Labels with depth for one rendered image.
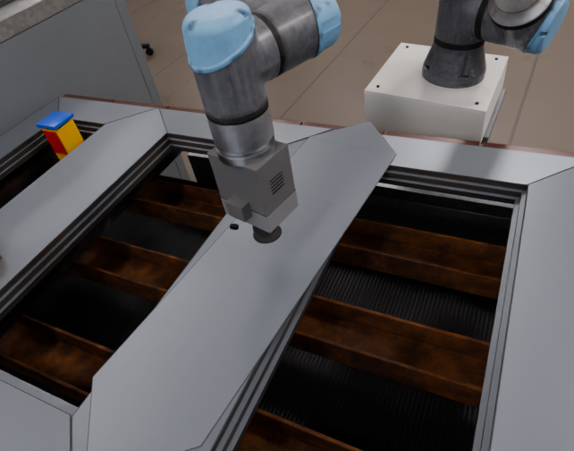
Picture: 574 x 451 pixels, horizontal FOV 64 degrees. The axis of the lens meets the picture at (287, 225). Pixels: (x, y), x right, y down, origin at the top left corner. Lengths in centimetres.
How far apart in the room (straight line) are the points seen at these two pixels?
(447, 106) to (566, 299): 61
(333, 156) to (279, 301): 33
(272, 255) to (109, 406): 29
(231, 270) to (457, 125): 69
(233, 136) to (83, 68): 100
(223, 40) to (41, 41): 97
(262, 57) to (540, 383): 46
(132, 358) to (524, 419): 46
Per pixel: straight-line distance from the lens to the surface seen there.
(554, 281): 68
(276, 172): 58
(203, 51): 50
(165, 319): 66
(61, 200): 97
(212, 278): 68
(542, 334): 62
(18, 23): 138
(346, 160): 84
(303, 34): 55
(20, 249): 91
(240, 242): 72
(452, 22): 117
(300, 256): 68
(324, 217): 73
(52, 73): 143
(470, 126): 117
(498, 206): 102
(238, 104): 52
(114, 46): 158
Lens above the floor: 134
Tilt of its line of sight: 43 degrees down
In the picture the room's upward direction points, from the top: 11 degrees counter-clockwise
